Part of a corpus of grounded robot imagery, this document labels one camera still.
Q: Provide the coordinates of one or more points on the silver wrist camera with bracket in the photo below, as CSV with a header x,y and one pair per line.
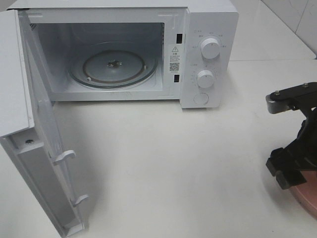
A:
x,y
302,97

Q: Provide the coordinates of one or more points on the glass microwave turntable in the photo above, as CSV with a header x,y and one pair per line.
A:
x,y
113,65

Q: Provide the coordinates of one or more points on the pink round plate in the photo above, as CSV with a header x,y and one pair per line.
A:
x,y
306,193

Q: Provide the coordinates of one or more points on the round door release button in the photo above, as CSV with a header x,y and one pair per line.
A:
x,y
201,99

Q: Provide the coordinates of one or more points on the white microwave door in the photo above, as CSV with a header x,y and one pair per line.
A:
x,y
28,130

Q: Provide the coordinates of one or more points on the upper white power knob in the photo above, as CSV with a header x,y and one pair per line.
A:
x,y
210,47

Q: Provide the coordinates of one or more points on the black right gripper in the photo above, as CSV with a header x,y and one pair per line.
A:
x,y
288,164

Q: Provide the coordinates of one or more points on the white warning label sticker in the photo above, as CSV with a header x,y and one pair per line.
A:
x,y
175,58

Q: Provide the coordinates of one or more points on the white microwave oven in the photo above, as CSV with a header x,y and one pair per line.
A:
x,y
64,25

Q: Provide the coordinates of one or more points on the lower white timer knob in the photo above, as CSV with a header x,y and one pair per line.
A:
x,y
205,79

